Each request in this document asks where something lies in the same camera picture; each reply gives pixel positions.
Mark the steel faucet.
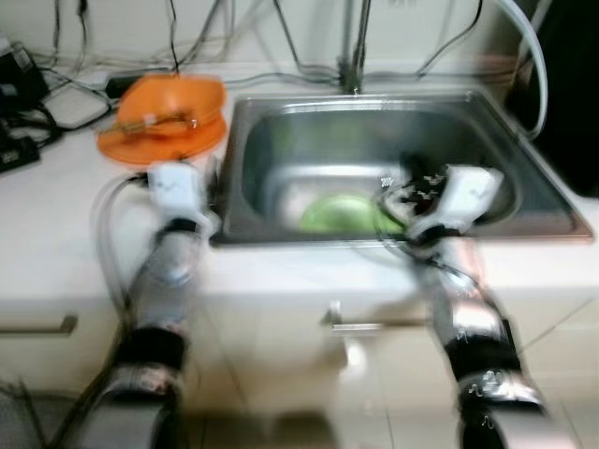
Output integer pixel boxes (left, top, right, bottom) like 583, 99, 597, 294
337, 0, 373, 94

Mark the black charger box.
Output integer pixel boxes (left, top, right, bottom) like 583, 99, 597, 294
0, 42, 48, 113

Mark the white kitchen cabinet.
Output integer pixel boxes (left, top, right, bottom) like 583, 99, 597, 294
0, 285, 599, 417

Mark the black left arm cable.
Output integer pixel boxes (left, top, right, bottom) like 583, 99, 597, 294
89, 173, 155, 310

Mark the black power strip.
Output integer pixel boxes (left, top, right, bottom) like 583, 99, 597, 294
0, 131, 43, 174

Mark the stainless steel sink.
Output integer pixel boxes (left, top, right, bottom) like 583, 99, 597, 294
211, 89, 595, 246

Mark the white flat device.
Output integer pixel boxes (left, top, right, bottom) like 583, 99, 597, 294
42, 82, 113, 130

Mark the thick black cable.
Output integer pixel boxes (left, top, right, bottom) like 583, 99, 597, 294
271, 0, 343, 80

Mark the green plate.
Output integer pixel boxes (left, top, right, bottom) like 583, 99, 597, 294
299, 194, 405, 235

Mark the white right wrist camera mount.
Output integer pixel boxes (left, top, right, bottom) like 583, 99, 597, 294
416, 166, 502, 235

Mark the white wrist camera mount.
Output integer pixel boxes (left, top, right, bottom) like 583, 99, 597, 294
416, 166, 502, 235
145, 161, 221, 225

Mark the metal drawer handle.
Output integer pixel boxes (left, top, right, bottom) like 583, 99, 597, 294
321, 302, 441, 334
0, 315, 79, 336

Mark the orange plastic bowl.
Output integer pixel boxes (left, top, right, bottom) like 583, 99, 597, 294
117, 75, 227, 141

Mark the white hose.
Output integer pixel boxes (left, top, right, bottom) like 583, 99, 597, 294
494, 0, 549, 141

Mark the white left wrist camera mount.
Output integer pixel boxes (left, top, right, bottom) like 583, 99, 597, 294
145, 161, 221, 225

